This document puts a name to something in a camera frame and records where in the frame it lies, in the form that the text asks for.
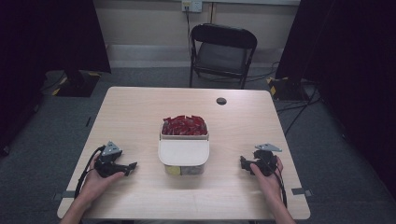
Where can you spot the person's right hand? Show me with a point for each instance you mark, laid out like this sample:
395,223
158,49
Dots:
267,185

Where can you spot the person's left hand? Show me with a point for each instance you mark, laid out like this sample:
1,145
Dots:
96,183

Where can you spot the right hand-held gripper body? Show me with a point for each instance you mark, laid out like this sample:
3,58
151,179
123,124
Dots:
264,160

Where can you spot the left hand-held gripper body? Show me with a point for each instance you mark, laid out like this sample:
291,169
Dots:
107,165

